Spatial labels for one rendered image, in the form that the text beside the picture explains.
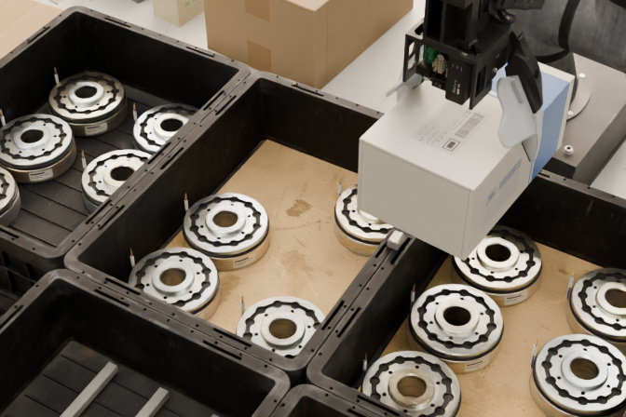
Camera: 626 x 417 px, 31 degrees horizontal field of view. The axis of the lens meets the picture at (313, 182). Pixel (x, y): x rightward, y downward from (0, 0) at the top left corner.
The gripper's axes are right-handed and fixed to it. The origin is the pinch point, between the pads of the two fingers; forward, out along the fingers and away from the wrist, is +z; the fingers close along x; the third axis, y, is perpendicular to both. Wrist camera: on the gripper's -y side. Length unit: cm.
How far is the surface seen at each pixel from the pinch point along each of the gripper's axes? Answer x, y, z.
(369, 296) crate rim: -4.0, 10.2, 17.7
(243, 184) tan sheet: -32.1, -3.8, 27.9
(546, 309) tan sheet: 8.9, -7.3, 27.8
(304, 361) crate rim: -4.6, 21.0, 17.6
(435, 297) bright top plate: -1.2, 0.8, 24.8
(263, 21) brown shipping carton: -55, -37, 31
